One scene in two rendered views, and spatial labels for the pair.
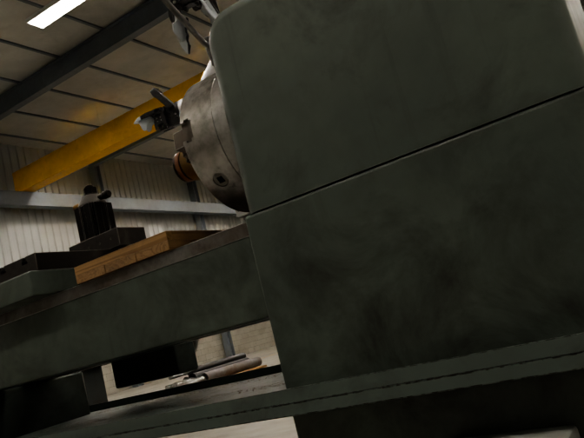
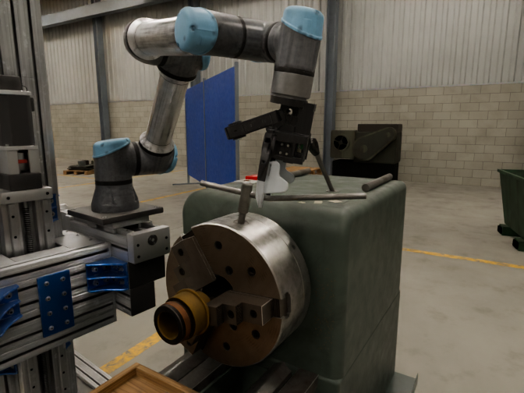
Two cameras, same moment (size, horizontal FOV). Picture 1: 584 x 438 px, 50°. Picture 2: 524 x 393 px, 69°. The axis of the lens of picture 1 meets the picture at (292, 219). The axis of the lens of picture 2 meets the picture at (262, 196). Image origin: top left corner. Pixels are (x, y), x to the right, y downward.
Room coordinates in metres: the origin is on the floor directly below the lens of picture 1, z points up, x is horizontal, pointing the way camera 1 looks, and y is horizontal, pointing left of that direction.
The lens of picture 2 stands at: (1.27, 0.85, 1.43)
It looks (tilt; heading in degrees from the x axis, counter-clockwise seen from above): 10 degrees down; 271
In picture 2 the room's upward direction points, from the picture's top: straight up
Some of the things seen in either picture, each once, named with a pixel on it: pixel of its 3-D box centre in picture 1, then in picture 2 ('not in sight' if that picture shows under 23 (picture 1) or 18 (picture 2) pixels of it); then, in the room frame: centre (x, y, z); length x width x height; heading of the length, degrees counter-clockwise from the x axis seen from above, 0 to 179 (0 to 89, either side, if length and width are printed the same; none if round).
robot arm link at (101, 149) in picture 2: not in sight; (115, 158); (1.78, -0.40, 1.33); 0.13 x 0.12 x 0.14; 38
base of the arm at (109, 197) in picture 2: not in sight; (115, 193); (1.78, -0.40, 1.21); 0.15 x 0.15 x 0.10
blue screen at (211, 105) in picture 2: not in sight; (206, 139); (2.51, -6.76, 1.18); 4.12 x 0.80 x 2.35; 112
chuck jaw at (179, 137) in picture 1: (193, 143); (246, 308); (1.31, 0.17, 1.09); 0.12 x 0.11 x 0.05; 149
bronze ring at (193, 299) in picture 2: (197, 161); (185, 315); (1.43, 0.18, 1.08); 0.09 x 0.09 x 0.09; 59
